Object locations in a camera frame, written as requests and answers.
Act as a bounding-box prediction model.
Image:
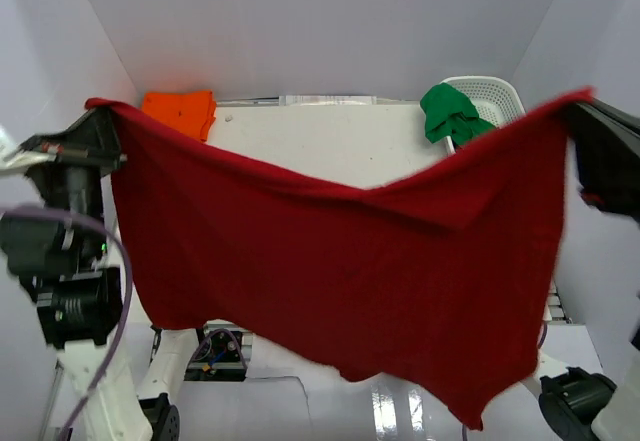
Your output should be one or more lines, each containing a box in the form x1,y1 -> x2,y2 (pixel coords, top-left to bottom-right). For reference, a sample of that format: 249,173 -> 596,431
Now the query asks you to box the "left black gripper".
20,97 -> 127,251

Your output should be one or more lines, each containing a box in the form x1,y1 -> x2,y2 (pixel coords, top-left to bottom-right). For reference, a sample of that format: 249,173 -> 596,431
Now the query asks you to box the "white plastic laundry basket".
441,75 -> 525,128

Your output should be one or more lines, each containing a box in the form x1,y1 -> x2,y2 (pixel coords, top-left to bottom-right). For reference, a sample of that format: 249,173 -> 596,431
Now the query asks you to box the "green t shirt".
419,83 -> 495,147

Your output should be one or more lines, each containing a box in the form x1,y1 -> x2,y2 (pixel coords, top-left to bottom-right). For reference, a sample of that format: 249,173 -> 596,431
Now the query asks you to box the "red t shirt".
86,88 -> 593,430

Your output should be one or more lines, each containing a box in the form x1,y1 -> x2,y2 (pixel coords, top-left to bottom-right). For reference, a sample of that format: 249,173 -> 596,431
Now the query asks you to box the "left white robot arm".
1,107 -> 212,440

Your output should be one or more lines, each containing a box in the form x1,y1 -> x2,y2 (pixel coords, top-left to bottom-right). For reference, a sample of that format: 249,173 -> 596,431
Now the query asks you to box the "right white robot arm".
521,100 -> 639,440

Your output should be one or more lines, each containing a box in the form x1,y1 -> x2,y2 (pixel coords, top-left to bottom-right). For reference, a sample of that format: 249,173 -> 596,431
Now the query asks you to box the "folded orange t shirt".
141,90 -> 216,143

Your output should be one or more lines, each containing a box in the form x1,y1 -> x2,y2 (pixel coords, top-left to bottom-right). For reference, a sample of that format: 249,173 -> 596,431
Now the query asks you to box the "white label strip back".
279,95 -> 377,106

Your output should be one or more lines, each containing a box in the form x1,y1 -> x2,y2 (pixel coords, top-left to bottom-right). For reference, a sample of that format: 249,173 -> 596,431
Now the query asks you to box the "white paper sheet front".
174,337 -> 556,440

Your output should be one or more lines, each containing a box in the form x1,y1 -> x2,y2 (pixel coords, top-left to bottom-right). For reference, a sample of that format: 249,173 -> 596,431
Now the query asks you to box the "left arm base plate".
184,329 -> 250,382

